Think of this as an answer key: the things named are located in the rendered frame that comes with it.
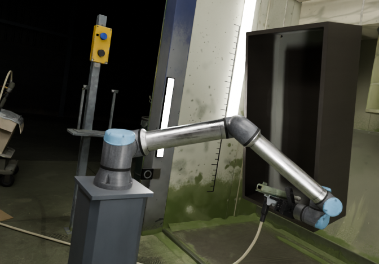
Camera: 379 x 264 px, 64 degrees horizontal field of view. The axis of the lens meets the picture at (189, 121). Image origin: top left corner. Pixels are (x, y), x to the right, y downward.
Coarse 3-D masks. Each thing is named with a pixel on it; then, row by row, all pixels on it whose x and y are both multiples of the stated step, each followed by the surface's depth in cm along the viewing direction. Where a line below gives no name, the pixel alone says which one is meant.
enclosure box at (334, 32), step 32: (256, 32) 200; (288, 32) 211; (320, 32) 200; (352, 32) 173; (256, 64) 217; (288, 64) 223; (320, 64) 202; (352, 64) 178; (256, 96) 222; (288, 96) 226; (320, 96) 167; (352, 96) 183; (288, 128) 230; (320, 128) 169; (352, 128) 189; (256, 160) 232; (320, 160) 173; (256, 192) 237
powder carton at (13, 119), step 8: (0, 112) 328; (8, 112) 331; (0, 120) 294; (8, 120) 298; (16, 120) 302; (0, 128) 297; (8, 128) 295; (0, 136) 298; (8, 136) 301; (0, 144) 299; (0, 152) 300
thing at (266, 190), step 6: (264, 186) 177; (264, 192) 178; (270, 192) 182; (276, 192) 186; (282, 192) 190; (282, 198) 192; (294, 198) 203; (300, 198) 207; (264, 204) 184; (264, 210) 182; (264, 216) 182
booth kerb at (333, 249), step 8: (272, 216) 297; (272, 224) 296; (280, 224) 289; (288, 224) 282; (296, 224) 276; (296, 232) 274; (304, 232) 268; (312, 232) 262; (304, 240) 267; (312, 240) 261; (320, 240) 255; (328, 240) 250; (320, 248) 254; (328, 248) 249; (336, 248) 244; (344, 248) 239; (336, 256) 243; (344, 256) 238; (352, 256) 233; (360, 256) 228
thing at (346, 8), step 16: (320, 0) 294; (336, 0) 280; (352, 0) 268; (368, 0) 257; (304, 16) 307; (320, 16) 292; (336, 16) 279; (352, 16) 266; (368, 16) 255; (368, 32) 275
